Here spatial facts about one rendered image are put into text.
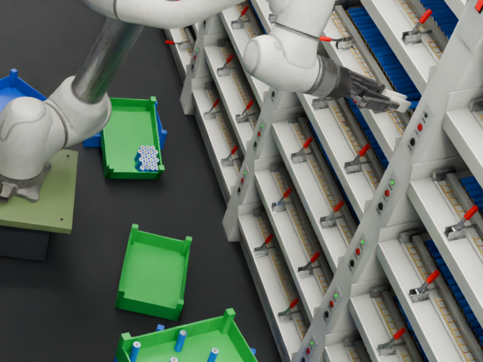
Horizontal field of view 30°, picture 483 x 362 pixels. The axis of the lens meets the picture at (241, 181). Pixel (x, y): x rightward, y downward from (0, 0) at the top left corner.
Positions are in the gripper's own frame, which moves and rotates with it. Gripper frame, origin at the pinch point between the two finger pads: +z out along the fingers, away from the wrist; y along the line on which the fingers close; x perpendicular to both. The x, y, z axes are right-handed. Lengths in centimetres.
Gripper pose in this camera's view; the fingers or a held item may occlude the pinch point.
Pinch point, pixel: (394, 100)
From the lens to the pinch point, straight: 215.4
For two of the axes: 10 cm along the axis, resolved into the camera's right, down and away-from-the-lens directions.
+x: -4.9, 7.1, 5.1
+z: 8.3, 1.9, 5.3
